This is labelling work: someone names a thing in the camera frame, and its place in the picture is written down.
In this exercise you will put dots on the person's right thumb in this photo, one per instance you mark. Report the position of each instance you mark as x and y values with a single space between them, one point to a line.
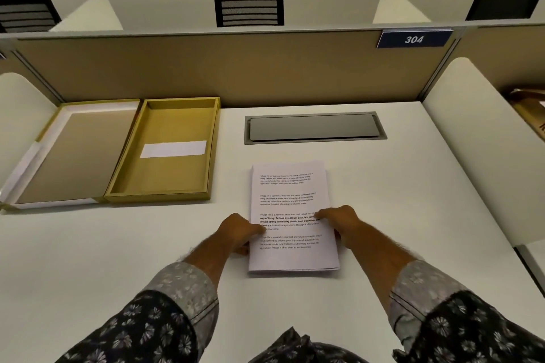
325 214

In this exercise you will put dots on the person's right forearm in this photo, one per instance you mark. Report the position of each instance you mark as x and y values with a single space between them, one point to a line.
379 256

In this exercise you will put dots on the person's left thumb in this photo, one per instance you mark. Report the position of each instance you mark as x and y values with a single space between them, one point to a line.
254 229

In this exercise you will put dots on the yellow box lid white lining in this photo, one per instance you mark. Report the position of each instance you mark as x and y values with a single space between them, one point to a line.
70 154

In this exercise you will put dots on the floral dark shirt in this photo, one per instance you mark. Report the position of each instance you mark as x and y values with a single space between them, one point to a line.
179 324

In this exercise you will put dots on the person's right hand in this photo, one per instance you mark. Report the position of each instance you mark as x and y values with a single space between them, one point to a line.
342 222

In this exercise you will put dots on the yellow cardboard box tray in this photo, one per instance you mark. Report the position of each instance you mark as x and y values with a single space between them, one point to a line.
166 150

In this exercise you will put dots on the black slatted office chair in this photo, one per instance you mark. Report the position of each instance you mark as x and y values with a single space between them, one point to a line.
249 3
27 11

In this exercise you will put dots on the white paper label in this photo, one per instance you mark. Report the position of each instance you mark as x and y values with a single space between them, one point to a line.
173 149

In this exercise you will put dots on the person's left forearm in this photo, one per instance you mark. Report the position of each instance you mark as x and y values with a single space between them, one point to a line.
204 254

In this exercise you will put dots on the person's left hand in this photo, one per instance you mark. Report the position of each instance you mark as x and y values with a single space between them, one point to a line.
236 228

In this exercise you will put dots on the white side divider panel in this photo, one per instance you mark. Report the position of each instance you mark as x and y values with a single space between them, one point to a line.
485 141
19 120

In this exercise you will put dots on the stack of printed paper sheets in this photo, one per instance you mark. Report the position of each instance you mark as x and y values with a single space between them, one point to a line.
291 205

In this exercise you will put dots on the brown cardboard package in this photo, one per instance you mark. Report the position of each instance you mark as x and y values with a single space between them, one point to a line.
530 109

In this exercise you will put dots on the beige desk partition panel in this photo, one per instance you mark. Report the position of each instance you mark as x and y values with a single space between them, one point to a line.
230 65

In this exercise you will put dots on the blue number sign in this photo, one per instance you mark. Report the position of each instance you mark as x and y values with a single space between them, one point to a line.
413 39

